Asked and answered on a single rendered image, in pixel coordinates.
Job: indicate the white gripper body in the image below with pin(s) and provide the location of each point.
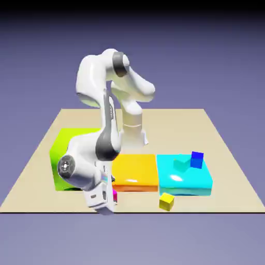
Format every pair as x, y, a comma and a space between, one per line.
110, 199

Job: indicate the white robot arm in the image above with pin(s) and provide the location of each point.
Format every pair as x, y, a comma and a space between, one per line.
91, 70

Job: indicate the small magenta cube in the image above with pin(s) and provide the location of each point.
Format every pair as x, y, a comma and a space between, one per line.
115, 195

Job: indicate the small yellow cube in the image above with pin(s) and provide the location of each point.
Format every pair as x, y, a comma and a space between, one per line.
166, 201

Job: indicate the small cyan cube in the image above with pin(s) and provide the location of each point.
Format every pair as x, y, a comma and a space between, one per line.
181, 166

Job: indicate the small blue cube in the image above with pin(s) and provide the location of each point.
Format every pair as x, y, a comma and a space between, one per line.
196, 160

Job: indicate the large orange box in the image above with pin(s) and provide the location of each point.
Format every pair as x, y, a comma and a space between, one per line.
135, 168

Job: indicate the large green box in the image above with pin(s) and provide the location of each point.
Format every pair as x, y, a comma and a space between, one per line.
60, 145

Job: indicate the large cyan box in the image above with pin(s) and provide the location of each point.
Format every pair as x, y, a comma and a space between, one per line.
192, 180

